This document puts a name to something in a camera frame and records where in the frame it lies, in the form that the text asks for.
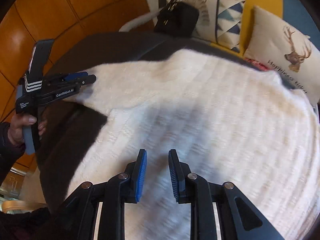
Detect grey yellow blue sofa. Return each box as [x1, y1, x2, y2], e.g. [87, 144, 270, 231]
[121, 0, 319, 59]

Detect geometric triangle pattern cushion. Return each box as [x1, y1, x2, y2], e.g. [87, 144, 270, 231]
[166, 0, 246, 53]

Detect cream knitted sweater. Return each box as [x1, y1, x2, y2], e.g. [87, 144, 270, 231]
[68, 49, 319, 239]

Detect person's left hand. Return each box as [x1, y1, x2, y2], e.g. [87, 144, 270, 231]
[8, 114, 37, 147]

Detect black handbag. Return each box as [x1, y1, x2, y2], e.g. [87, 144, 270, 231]
[154, 0, 200, 37]

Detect deer print cushion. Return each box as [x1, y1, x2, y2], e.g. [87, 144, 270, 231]
[244, 5, 319, 106]

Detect red patterned cloth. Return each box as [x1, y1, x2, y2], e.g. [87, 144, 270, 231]
[244, 58, 271, 72]

